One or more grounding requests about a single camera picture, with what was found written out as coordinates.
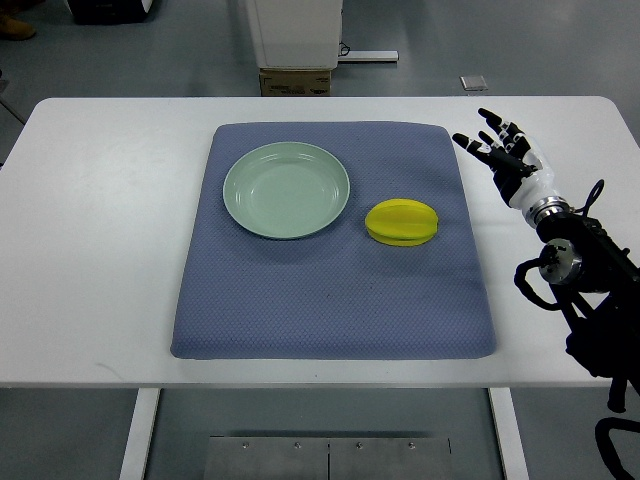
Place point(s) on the white cabinet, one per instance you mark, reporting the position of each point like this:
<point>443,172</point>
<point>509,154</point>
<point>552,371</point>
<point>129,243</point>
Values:
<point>295,34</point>

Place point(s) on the yellow starfruit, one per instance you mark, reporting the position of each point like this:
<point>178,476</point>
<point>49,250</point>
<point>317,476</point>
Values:
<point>402,222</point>

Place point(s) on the cardboard box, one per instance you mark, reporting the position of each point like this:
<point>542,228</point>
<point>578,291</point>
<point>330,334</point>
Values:
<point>295,83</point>

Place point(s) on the metal floor plate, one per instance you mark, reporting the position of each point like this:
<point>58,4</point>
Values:
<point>328,458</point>

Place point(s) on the blue quilted mat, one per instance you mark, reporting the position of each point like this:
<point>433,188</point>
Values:
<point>338,294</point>

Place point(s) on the grey floor socket cover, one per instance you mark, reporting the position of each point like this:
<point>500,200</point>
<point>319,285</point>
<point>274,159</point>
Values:
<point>473,83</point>

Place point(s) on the black white machine base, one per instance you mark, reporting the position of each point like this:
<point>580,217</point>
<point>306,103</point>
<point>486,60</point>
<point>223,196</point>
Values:
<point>109,12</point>

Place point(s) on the brown shoe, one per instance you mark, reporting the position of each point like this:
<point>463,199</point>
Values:
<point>12,29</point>

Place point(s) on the light green plate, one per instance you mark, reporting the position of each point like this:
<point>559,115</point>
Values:
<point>286,190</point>

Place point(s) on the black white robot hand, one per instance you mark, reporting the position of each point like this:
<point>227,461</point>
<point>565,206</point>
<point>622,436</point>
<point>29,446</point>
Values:
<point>521,173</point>

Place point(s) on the white floor rail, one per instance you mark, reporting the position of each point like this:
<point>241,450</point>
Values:
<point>369,56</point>

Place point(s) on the white table left leg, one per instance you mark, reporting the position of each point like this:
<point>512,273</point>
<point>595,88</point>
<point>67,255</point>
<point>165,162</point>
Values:
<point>140,434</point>

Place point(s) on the white table leg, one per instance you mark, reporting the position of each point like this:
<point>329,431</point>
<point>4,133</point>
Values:
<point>140,434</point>
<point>507,434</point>

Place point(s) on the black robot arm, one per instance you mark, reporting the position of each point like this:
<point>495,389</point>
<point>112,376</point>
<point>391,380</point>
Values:
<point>583,274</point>

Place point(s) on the white table right leg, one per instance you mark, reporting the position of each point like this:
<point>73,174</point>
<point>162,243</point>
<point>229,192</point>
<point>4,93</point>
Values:
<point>507,434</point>

